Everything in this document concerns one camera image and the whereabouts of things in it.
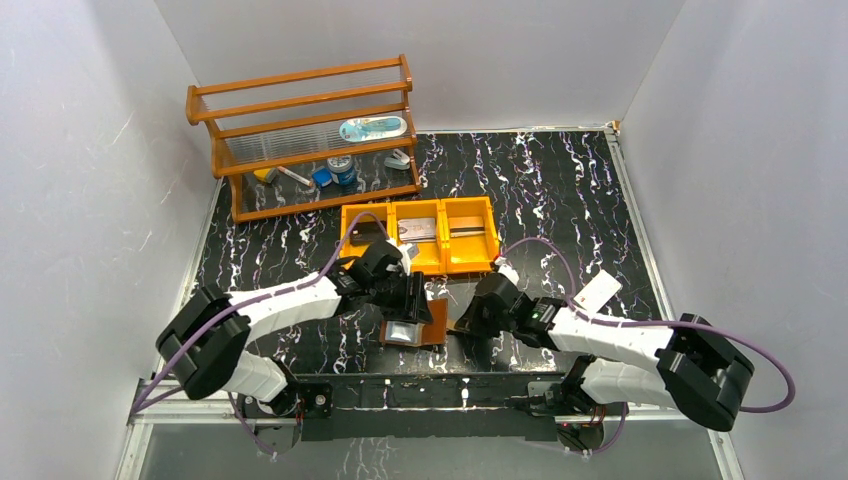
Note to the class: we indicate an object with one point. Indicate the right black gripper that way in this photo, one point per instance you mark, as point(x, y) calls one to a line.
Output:
point(469, 318)

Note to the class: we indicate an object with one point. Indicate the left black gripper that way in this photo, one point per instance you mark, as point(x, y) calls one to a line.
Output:
point(411, 299)

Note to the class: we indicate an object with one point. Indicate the brown leather card holder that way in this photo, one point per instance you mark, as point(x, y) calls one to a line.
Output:
point(418, 335)

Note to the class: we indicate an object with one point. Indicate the yellow three-compartment bin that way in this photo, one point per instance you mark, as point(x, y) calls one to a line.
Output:
point(445, 255)

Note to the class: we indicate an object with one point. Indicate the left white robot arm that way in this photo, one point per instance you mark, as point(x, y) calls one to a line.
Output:
point(205, 344)

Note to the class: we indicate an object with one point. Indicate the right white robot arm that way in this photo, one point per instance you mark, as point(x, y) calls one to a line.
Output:
point(682, 365)

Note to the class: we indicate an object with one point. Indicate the silver card in bin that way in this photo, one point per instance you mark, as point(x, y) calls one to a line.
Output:
point(415, 230)

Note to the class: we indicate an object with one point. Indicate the brown striped card in bin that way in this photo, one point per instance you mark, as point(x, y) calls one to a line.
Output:
point(466, 226)

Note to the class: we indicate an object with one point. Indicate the black card in bin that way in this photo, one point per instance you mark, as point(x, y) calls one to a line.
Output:
point(366, 233)

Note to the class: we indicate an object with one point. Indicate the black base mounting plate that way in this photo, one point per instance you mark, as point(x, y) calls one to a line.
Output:
point(533, 406)

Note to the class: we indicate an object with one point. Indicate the white power strip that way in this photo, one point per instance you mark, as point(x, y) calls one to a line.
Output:
point(597, 292)

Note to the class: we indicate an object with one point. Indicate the blue lidded jar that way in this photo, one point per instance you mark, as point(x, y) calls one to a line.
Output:
point(342, 170)

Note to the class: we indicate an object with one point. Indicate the small blue box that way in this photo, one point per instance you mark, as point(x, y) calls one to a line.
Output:
point(322, 177)

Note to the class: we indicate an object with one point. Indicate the oval blue packaged item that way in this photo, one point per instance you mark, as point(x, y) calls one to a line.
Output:
point(366, 129)

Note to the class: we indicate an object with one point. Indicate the white marker pen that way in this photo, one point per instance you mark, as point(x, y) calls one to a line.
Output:
point(297, 177)

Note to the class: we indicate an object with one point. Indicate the wooden shelf rack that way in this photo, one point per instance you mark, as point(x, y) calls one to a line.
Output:
point(292, 120)

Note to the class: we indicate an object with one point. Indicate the yellow sponge block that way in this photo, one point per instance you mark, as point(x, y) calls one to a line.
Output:
point(266, 176)

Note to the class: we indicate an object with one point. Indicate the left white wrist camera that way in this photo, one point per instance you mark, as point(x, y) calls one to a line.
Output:
point(408, 252)

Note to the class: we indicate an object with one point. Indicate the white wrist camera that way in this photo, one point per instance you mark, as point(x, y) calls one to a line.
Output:
point(408, 252)
point(503, 267)

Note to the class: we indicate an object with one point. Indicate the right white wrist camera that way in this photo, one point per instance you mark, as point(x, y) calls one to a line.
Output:
point(503, 267)

